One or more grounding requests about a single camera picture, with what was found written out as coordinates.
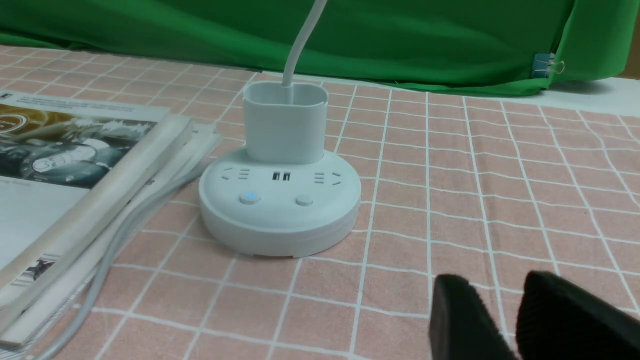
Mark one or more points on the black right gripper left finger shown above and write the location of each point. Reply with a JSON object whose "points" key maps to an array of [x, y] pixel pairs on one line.
{"points": [[460, 326]]}

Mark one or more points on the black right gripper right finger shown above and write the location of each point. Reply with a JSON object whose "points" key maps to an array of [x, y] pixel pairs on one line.
{"points": [[559, 320]]}

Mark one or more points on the white desk lamp with base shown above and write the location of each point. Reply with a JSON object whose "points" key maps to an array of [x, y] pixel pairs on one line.
{"points": [[283, 193]]}

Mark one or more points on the pink checked tablecloth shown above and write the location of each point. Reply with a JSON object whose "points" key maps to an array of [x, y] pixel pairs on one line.
{"points": [[485, 188]]}

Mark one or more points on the blue binder clip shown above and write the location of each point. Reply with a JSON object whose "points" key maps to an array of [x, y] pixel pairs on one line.
{"points": [[544, 65]]}

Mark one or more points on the green backdrop cloth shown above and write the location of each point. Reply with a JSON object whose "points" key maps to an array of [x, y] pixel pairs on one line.
{"points": [[479, 47]]}

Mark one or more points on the middle white book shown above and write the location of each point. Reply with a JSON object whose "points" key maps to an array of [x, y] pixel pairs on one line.
{"points": [[68, 199]]}

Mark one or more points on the white book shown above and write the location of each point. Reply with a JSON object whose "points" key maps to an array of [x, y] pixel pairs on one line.
{"points": [[60, 310], [68, 199]]}

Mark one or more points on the top self-driving textbook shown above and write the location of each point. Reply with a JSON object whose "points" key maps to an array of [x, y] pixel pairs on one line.
{"points": [[69, 165]]}

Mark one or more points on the bottom white book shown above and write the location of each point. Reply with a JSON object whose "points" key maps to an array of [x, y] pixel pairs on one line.
{"points": [[60, 310]]}

